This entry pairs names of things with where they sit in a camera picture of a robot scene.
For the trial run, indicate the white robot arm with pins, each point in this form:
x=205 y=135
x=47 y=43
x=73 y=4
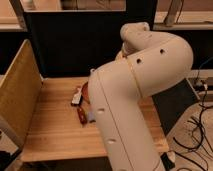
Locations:
x=152 y=62

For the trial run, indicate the orange ceramic bowl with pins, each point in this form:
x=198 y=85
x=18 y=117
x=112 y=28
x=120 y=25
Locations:
x=85 y=92

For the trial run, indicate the blue eraser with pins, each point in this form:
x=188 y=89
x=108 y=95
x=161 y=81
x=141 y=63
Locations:
x=91 y=117

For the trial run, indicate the black back panel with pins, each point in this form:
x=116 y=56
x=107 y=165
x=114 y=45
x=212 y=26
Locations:
x=68 y=44

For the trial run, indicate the right dark side panel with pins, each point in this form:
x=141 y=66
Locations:
x=172 y=103

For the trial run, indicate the left wooden side panel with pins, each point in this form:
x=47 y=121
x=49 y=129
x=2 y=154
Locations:
x=19 y=90

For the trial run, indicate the power strip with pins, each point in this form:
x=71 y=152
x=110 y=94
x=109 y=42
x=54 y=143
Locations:
x=198 y=83

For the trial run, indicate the red handled tool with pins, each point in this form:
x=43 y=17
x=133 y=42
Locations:
x=81 y=115

